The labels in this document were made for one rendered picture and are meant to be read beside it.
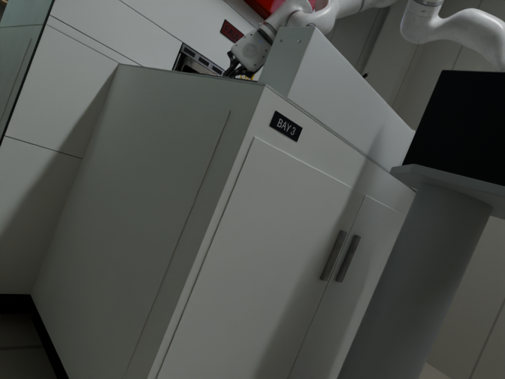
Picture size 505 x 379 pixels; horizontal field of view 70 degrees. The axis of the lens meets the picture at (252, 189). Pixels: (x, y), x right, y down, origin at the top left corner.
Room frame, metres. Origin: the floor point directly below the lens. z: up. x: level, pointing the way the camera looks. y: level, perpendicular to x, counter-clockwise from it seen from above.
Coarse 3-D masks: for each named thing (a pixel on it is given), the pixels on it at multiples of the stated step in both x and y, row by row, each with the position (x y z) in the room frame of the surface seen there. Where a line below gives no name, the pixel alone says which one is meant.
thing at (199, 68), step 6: (180, 54) 1.16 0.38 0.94; (180, 60) 1.17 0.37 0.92; (186, 60) 1.18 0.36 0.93; (192, 60) 1.20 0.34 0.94; (174, 66) 1.17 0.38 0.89; (180, 66) 1.17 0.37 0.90; (192, 66) 1.20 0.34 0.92; (198, 66) 1.22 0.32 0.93; (198, 72) 1.23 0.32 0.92; (204, 72) 1.24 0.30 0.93; (210, 72) 1.26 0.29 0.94
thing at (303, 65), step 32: (288, 32) 0.71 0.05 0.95; (320, 32) 0.68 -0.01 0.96; (288, 64) 0.68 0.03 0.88; (320, 64) 0.70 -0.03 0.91; (288, 96) 0.67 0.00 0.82; (320, 96) 0.73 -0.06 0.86; (352, 96) 0.80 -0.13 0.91; (352, 128) 0.84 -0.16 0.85; (384, 128) 0.94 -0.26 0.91; (384, 160) 0.99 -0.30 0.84
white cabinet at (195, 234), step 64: (128, 128) 0.90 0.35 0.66; (192, 128) 0.72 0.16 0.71; (256, 128) 0.63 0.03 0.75; (320, 128) 0.76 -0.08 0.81; (128, 192) 0.82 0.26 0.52; (192, 192) 0.67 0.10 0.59; (256, 192) 0.67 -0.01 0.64; (320, 192) 0.82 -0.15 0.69; (384, 192) 1.04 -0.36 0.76; (64, 256) 0.96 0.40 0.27; (128, 256) 0.75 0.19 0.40; (192, 256) 0.63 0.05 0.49; (256, 256) 0.73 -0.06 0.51; (320, 256) 0.90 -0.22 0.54; (384, 256) 1.17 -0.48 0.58; (64, 320) 0.87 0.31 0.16; (128, 320) 0.69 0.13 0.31; (192, 320) 0.65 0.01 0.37; (256, 320) 0.79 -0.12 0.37; (320, 320) 1.00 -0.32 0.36
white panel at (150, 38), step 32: (64, 0) 0.92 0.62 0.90; (96, 0) 0.97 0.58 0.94; (128, 0) 1.02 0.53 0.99; (160, 0) 1.08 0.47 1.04; (192, 0) 1.15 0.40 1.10; (224, 0) 1.23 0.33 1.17; (64, 32) 0.94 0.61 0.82; (96, 32) 0.99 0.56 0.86; (128, 32) 1.05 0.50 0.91; (160, 32) 1.11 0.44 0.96; (192, 32) 1.18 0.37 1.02; (128, 64) 1.07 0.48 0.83; (160, 64) 1.14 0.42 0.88; (224, 64) 1.30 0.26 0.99
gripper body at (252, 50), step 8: (256, 32) 1.09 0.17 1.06; (240, 40) 1.09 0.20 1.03; (248, 40) 1.09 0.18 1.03; (256, 40) 1.09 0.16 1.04; (264, 40) 1.09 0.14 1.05; (232, 48) 1.09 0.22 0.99; (240, 48) 1.09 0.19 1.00; (248, 48) 1.09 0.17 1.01; (256, 48) 1.09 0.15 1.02; (264, 48) 1.09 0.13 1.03; (240, 56) 1.09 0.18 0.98; (248, 56) 1.09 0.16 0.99; (256, 56) 1.09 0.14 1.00; (264, 56) 1.09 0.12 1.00; (240, 64) 1.13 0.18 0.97; (248, 64) 1.09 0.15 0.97; (256, 64) 1.09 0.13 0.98; (264, 64) 1.12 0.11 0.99; (256, 72) 1.12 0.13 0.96
